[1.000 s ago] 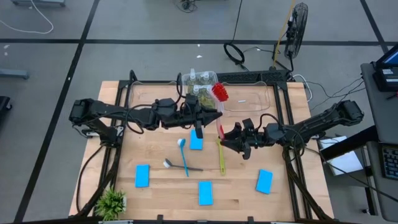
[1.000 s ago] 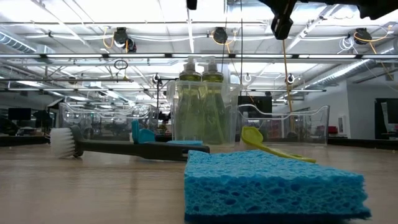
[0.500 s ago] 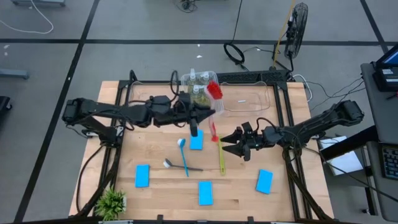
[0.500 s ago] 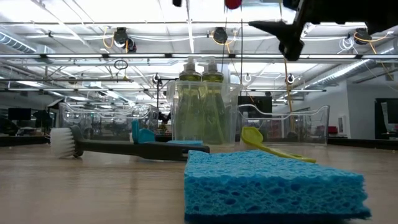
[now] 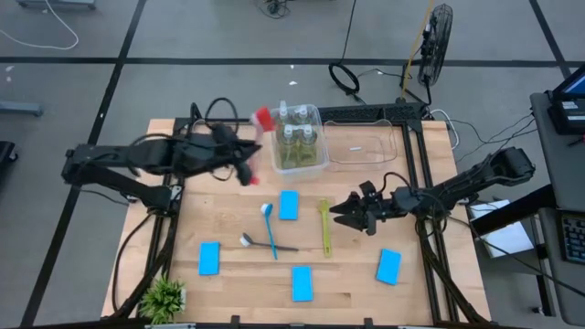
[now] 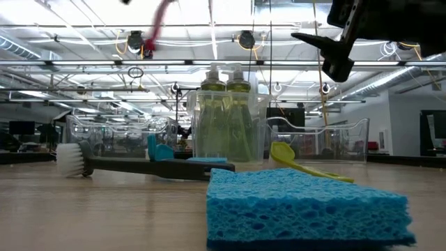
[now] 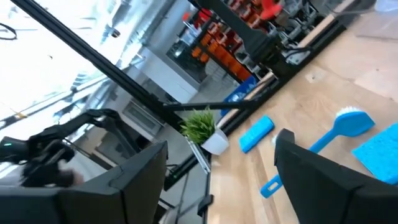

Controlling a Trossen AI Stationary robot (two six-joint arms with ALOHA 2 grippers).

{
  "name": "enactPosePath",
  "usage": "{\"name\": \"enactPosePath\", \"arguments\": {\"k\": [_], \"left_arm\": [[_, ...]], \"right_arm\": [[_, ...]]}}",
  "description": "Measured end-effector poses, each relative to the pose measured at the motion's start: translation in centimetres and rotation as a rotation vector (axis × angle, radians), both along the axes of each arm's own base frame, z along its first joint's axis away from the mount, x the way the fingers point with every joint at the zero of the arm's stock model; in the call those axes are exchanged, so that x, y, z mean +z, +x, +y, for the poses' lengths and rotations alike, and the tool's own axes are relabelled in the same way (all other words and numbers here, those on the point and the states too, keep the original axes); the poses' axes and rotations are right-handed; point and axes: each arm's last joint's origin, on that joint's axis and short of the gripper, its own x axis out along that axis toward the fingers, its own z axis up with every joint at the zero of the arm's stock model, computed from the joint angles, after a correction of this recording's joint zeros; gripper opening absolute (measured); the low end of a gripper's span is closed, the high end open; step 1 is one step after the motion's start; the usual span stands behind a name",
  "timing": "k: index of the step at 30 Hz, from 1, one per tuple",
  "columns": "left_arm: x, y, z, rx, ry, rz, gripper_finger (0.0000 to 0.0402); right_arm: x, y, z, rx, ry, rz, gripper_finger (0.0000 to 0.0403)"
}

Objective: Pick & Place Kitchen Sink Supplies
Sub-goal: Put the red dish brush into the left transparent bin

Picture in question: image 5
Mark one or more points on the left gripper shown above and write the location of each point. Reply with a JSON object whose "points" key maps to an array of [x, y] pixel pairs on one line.
{"points": [[224, 151]]}

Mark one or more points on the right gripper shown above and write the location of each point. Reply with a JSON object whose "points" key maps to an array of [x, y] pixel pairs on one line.
{"points": [[377, 205]]}

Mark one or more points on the yellow-green dish brush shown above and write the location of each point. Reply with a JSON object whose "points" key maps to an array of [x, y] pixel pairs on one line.
{"points": [[325, 233]]}

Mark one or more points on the clear green dish soap bottle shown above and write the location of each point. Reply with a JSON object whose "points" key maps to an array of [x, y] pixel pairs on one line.
{"points": [[283, 112], [309, 146], [289, 146], [302, 113]]}

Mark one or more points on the blue cellulose sponge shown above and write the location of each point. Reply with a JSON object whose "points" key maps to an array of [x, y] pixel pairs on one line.
{"points": [[389, 267], [289, 205], [209, 258], [302, 283]]}

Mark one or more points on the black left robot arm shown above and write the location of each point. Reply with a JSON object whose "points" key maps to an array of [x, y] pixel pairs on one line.
{"points": [[114, 157]]}

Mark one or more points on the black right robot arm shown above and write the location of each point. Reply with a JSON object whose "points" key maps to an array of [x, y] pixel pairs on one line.
{"points": [[475, 176]]}

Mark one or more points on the clear shallow plastic tray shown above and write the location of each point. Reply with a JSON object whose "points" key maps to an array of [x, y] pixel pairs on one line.
{"points": [[361, 151], [197, 128]]}

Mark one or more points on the clear deep plastic bin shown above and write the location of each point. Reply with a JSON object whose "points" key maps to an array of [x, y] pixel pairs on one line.
{"points": [[299, 173]]}

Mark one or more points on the black table clamp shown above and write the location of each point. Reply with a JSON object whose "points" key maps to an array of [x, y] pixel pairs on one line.
{"points": [[235, 319], [368, 321]]}

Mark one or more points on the white box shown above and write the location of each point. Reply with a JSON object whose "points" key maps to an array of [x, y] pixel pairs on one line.
{"points": [[507, 240]]}

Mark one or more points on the black desk support beam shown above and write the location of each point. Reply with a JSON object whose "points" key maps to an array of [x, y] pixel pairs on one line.
{"points": [[512, 211]]}

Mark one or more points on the small green potted plant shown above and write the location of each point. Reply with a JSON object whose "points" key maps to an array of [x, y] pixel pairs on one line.
{"points": [[162, 299]]}

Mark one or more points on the black floor fan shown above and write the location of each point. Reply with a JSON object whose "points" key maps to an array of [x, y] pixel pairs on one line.
{"points": [[436, 41]]}

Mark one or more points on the grey desk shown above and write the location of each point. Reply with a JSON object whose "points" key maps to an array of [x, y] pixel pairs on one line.
{"points": [[566, 173]]}

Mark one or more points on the black keyboard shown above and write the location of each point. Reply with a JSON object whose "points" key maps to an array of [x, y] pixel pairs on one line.
{"points": [[573, 240]]}

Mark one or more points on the grey metal floor base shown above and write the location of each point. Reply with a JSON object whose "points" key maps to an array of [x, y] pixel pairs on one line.
{"points": [[55, 3], [20, 109]]}

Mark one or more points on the black computer box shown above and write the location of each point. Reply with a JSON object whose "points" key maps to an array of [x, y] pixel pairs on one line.
{"points": [[569, 119]]}

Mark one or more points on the black computer monitor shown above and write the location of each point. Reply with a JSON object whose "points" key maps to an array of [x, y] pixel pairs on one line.
{"points": [[573, 84]]}

